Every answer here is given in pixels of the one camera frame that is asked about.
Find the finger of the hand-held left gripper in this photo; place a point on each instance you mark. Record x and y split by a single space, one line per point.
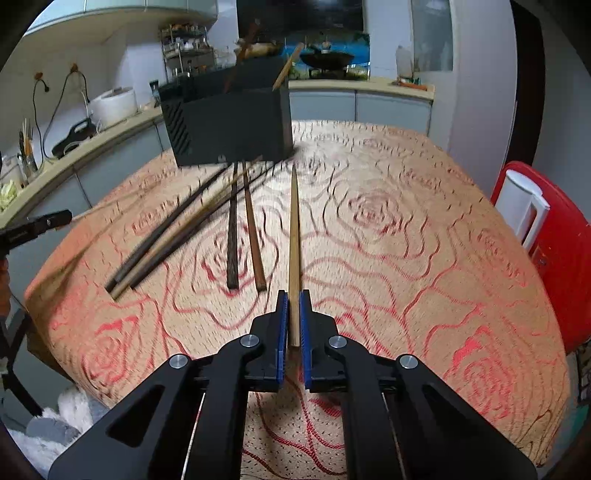
41 224

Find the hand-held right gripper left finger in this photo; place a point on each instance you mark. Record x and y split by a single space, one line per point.
281 337

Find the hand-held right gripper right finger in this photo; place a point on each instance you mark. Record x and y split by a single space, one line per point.
304 337

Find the light wooden chopstick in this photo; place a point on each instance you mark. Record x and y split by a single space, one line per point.
288 64
294 230

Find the black utensil holder box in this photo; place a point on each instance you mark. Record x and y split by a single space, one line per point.
231 124

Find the chopped pale vegetables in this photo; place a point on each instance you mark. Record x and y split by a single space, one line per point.
9 194

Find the metal countertop utensil cup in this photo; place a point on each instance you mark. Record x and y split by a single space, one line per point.
27 166

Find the black electric griddle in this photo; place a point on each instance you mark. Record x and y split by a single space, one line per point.
74 136

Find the brown wooden chopstick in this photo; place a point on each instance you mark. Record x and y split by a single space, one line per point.
254 240

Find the dark wooden chopstick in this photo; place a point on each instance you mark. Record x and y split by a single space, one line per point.
184 241
152 244

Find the white rice cooker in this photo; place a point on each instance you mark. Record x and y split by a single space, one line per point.
113 108

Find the pile of chopsticks on table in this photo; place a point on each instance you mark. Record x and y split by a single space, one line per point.
184 229

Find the white fluffy cloth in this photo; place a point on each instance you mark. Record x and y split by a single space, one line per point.
69 415

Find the metal spice rack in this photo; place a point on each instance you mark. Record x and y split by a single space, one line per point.
184 50

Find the grey upper cabinets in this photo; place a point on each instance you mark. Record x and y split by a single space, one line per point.
138 14

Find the white electric kettle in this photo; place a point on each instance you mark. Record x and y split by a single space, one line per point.
519 198

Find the beige kitchen countertop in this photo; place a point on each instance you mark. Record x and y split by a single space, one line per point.
369 85

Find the red plastic chair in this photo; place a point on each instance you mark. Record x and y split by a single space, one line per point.
568 258

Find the black wok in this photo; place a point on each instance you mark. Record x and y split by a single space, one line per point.
328 59

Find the white plastic bottle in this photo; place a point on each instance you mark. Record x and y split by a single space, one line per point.
404 64

